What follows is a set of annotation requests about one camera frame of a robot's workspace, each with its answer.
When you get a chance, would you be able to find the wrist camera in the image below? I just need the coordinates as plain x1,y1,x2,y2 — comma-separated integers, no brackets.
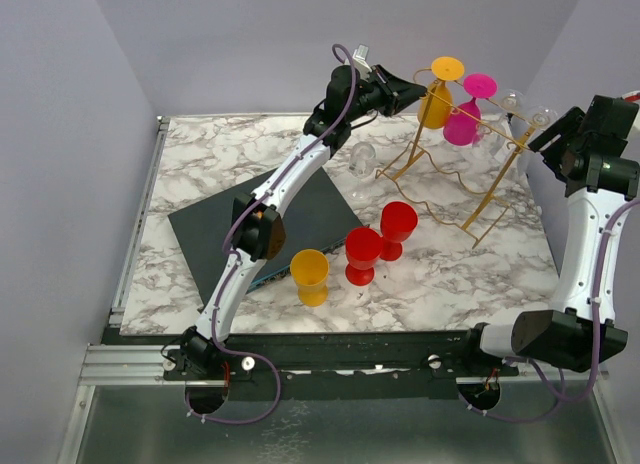
352,44,371,79
621,90,640,103

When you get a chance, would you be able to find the aluminium extrusion rail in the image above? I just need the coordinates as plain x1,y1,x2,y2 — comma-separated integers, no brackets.
79,345,223,387

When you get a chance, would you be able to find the yellow plastic wine glass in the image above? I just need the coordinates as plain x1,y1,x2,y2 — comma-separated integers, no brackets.
290,249,330,307

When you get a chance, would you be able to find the magenta plastic wine glass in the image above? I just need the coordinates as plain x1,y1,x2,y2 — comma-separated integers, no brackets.
443,73,498,147

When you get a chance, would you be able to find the dark blue network switch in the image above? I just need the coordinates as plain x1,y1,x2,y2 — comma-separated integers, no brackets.
169,169,363,304

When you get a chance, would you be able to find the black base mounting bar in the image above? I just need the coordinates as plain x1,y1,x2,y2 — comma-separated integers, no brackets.
99,328,536,401

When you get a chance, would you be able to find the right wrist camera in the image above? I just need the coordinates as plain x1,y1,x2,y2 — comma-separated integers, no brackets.
621,90,640,103

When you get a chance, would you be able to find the gold wire glass rack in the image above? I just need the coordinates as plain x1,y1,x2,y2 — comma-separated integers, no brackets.
375,70,532,245

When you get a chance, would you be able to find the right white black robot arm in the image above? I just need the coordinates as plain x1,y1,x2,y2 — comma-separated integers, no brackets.
459,95,639,376

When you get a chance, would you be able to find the red plastic wine glass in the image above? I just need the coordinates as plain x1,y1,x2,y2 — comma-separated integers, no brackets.
345,227,383,286

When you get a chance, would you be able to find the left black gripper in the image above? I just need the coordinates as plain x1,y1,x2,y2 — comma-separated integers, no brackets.
341,63,420,122

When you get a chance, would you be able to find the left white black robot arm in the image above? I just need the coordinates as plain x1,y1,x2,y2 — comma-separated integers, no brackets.
180,65,427,379

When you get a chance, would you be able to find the clear wine glass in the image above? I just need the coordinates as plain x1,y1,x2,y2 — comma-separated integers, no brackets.
348,142,376,200
471,89,526,159
490,106,558,185

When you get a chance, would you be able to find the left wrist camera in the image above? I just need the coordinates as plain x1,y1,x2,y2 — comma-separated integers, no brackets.
352,44,371,79

